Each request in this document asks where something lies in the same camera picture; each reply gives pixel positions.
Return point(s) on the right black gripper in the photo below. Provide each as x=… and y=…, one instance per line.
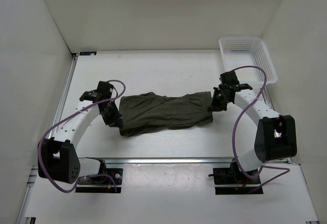
x=214, y=106

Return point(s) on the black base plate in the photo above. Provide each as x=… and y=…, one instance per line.
x=110, y=181
x=229, y=183

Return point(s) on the aluminium front rail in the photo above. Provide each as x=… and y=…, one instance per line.
x=171, y=160

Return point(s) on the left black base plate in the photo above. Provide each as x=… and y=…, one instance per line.
x=110, y=181

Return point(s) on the white perforated plastic basket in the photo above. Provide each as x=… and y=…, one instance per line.
x=240, y=51

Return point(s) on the olive green shorts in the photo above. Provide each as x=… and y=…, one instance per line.
x=149, y=113

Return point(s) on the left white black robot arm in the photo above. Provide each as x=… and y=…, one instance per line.
x=57, y=157

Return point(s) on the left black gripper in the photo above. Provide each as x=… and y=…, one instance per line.
x=117, y=117

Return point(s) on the small blue label sticker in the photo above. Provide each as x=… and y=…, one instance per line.
x=88, y=53

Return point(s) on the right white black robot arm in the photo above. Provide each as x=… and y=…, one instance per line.
x=275, y=137

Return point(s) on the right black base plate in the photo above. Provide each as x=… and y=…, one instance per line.
x=229, y=183

